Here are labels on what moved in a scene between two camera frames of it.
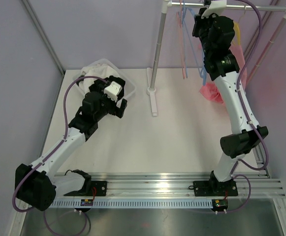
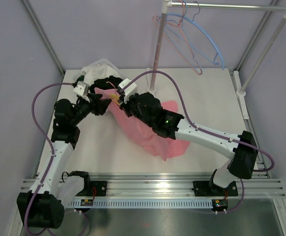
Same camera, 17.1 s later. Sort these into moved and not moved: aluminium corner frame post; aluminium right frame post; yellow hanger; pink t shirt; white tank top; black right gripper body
Moved: black right gripper body; yellow hanger; pink t shirt
Not moved: aluminium right frame post; white tank top; aluminium corner frame post
